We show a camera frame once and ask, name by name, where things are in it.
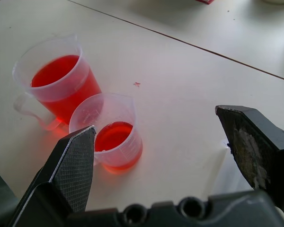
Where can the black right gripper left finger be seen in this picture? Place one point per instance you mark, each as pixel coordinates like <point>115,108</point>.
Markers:
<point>71,165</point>

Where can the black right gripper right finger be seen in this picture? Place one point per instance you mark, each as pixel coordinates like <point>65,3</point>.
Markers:
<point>258,142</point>

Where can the small beaker with red liquid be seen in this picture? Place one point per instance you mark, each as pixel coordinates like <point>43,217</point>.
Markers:
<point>118,134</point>

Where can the large beaker with red liquid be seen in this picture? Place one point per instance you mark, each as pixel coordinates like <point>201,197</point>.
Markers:
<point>61,75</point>

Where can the white round container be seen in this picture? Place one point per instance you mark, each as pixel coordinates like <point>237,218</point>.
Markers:
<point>278,1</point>

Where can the red flat box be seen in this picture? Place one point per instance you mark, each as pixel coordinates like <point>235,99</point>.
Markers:
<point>204,1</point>

